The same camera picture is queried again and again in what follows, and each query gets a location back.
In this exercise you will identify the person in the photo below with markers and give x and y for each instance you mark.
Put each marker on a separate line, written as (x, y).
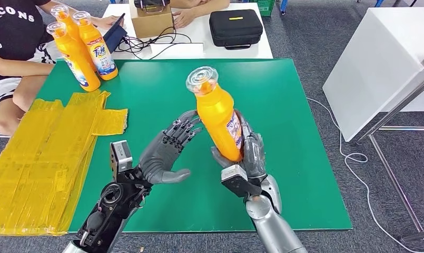
(13, 35)

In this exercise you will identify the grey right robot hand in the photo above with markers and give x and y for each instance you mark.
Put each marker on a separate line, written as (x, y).
(255, 157)

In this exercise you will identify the white desk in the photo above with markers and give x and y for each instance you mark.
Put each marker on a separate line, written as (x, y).
(232, 52)

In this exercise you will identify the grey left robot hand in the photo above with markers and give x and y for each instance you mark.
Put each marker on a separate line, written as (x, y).
(159, 157)

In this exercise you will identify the yellow taped sheet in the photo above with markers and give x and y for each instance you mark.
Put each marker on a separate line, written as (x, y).
(40, 167)

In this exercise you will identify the white table with metal legs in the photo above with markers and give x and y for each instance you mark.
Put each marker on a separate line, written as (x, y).
(372, 69)

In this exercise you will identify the person's left hand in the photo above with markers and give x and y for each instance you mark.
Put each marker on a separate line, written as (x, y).
(107, 21)

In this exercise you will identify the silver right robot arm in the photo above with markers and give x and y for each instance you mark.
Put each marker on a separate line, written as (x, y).
(271, 223)

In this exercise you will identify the green plastic crate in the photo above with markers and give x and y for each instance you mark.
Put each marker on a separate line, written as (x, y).
(265, 7)

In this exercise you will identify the person's hand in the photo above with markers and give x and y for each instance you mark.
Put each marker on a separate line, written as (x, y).
(184, 17)

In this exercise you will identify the person's right forearm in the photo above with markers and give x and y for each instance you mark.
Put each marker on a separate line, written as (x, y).
(20, 68)

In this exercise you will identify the black carrying case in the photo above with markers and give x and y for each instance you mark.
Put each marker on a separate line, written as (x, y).
(235, 31)

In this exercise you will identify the tablet in dark case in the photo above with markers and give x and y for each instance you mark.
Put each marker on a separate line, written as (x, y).
(114, 37)

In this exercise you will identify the brown cardboard box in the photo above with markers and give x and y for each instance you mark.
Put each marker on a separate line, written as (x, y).
(151, 24)

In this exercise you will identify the orange Tide detergent bottle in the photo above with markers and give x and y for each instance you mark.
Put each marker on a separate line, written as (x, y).
(215, 118)
(100, 56)
(70, 26)
(75, 63)

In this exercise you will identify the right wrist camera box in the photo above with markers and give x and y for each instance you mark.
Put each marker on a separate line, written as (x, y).
(238, 181)

